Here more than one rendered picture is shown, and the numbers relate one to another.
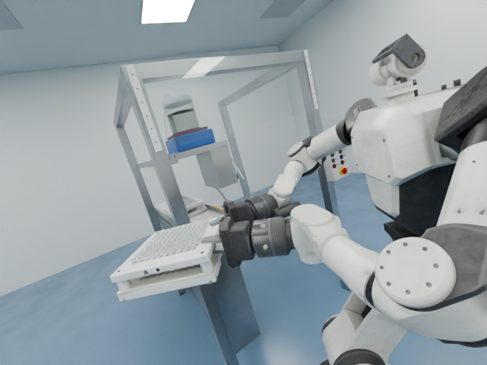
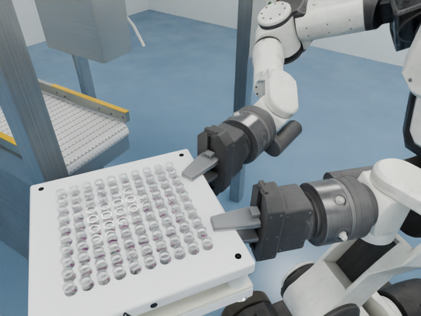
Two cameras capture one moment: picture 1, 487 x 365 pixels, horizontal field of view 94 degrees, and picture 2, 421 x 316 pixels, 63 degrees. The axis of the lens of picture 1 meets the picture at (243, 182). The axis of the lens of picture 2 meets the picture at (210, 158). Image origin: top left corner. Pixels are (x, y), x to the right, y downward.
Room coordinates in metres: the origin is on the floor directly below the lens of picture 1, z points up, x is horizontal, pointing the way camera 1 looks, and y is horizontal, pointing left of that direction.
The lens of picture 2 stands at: (0.28, 0.28, 1.38)
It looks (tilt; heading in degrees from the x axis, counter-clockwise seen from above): 38 degrees down; 331
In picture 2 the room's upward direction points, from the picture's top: straight up
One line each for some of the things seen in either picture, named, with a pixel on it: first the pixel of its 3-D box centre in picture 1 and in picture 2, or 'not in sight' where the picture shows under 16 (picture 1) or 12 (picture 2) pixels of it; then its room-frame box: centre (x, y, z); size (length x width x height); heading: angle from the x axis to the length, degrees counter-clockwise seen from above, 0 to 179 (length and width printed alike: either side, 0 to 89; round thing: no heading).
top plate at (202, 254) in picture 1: (176, 243); (130, 224); (0.60, 0.23, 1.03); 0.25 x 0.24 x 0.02; 173
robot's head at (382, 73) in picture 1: (395, 72); not in sight; (0.53, -0.40, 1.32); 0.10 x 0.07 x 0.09; 173
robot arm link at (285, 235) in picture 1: (298, 234); (364, 201); (0.49, -0.09, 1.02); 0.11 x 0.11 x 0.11; 75
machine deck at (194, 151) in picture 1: (176, 156); not in sight; (1.37, 0.34, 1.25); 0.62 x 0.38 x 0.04; 29
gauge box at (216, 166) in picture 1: (216, 166); (81, 10); (1.26, 0.12, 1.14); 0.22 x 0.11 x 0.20; 29
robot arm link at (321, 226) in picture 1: (317, 232); (412, 208); (0.44, -0.12, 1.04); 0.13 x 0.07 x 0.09; 11
